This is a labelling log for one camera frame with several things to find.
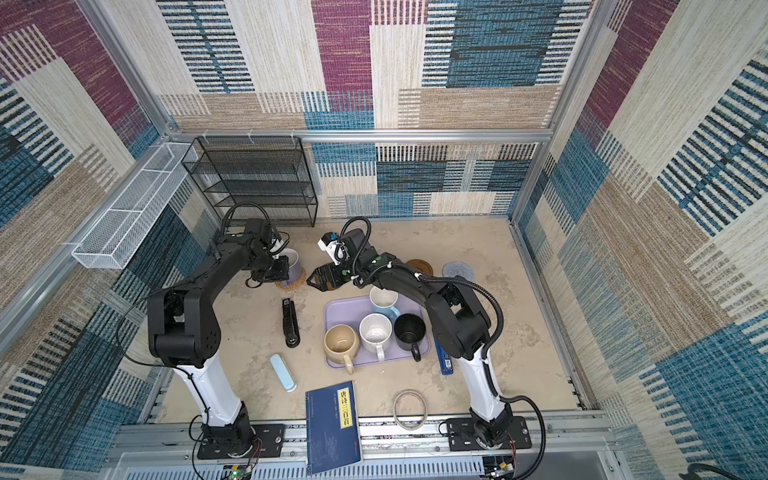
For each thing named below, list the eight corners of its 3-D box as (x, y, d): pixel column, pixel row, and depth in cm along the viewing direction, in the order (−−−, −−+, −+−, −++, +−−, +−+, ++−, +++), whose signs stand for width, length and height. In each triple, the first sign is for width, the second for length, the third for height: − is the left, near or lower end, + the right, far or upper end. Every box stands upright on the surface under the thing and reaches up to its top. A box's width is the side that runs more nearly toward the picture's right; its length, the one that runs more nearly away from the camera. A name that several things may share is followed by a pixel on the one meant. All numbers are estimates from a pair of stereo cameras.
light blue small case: (288, 395, 82) (285, 391, 79) (272, 362, 88) (268, 357, 85) (299, 388, 83) (296, 384, 80) (283, 355, 89) (279, 350, 86)
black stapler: (288, 350, 90) (284, 345, 87) (284, 305, 99) (280, 299, 96) (302, 346, 91) (299, 341, 88) (296, 302, 100) (293, 296, 97)
